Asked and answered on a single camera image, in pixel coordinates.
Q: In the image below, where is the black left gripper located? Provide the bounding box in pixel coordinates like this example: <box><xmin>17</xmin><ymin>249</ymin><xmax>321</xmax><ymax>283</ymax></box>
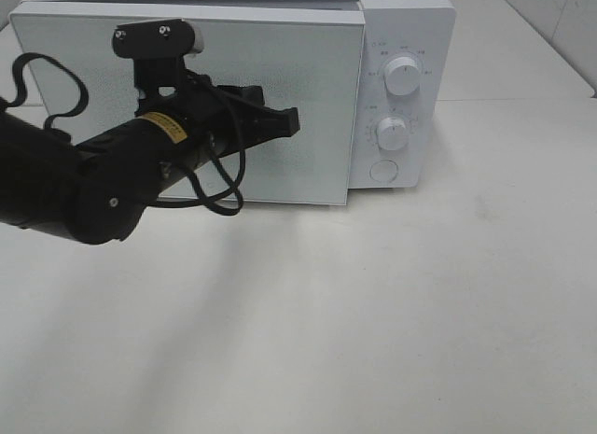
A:
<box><xmin>134</xmin><ymin>72</ymin><xmax>299</xmax><ymax>173</ymax></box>

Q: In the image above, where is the white microwave door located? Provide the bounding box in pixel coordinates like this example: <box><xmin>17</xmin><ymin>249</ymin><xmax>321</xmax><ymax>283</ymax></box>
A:
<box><xmin>10</xmin><ymin>1</ymin><xmax>365</xmax><ymax>204</ymax></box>

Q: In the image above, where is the white round door button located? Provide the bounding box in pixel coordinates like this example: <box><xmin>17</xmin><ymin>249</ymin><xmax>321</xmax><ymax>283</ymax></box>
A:
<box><xmin>369</xmin><ymin>160</ymin><xmax>399</xmax><ymax>183</ymax></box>

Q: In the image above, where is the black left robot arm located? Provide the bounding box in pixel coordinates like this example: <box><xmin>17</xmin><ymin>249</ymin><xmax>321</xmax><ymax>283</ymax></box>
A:
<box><xmin>1</xmin><ymin>72</ymin><xmax>299</xmax><ymax>245</ymax></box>

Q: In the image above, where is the lower white round knob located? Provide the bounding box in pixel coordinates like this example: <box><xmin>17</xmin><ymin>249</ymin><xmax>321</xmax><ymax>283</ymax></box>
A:
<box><xmin>375</xmin><ymin>117</ymin><xmax>410</xmax><ymax>151</ymax></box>

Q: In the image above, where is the white round knob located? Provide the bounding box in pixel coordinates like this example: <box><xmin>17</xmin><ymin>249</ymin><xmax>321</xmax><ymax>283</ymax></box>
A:
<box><xmin>383</xmin><ymin>54</ymin><xmax>422</xmax><ymax>96</ymax></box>
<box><xmin>375</xmin><ymin>117</ymin><xmax>410</xmax><ymax>151</ymax></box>

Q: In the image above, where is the white microwave oven body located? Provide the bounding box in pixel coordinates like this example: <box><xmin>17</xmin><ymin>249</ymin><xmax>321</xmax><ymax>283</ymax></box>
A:
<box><xmin>11</xmin><ymin>0</ymin><xmax>456</xmax><ymax>192</ymax></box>

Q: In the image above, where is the upper white round knob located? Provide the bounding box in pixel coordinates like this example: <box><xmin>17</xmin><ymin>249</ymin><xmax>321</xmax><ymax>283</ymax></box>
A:
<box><xmin>383</xmin><ymin>54</ymin><xmax>422</xmax><ymax>96</ymax></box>

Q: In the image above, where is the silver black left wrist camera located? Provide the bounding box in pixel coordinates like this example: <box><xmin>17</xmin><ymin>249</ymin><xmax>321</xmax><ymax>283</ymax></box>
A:
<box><xmin>112</xmin><ymin>19</ymin><xmax>204</xmax><ymax>102</ymax></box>

